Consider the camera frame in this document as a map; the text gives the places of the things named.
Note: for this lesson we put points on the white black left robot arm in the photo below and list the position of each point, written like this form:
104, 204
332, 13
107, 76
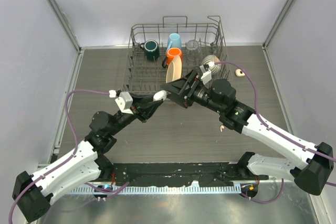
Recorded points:
35, 193

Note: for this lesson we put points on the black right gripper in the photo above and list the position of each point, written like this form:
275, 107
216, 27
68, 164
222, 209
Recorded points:
184, 99

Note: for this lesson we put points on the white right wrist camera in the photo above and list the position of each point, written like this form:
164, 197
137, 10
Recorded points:
206, 72

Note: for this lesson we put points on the clear glass cup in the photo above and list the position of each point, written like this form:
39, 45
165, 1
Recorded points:
193, 50

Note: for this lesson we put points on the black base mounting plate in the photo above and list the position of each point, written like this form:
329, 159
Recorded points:
208, 174

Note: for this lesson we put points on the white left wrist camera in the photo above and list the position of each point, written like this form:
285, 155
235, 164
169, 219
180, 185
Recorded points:
124, 102

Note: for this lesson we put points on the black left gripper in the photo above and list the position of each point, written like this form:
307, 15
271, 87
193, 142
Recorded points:
143, 113

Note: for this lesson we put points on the orange mug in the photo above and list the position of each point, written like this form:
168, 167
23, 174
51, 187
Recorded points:
171, 54

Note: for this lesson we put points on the white slotted cable duct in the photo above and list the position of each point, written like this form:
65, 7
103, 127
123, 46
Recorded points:
194, 188

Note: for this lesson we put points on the white earbud charging case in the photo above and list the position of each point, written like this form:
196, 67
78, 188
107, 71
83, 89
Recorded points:
161, 95

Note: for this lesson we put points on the striped ceramic bowl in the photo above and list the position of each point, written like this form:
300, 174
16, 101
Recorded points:
216, 69

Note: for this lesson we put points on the light blue mug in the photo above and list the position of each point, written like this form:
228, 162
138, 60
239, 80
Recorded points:
174, 41

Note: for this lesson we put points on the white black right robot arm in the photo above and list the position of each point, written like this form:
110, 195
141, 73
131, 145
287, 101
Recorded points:
306, 164

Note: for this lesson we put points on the dark green mug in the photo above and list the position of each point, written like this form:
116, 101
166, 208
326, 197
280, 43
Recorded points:
151, 50

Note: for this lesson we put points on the grey wire dish rack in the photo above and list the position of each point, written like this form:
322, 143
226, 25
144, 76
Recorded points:
146, 77

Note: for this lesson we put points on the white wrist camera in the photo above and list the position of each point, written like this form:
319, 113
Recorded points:
124, 102
206, 72

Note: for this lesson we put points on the beige small earbud case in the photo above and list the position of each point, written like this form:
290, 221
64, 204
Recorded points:
239, 73

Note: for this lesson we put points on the beige plate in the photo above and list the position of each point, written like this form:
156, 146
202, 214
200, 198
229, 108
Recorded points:
174, 70

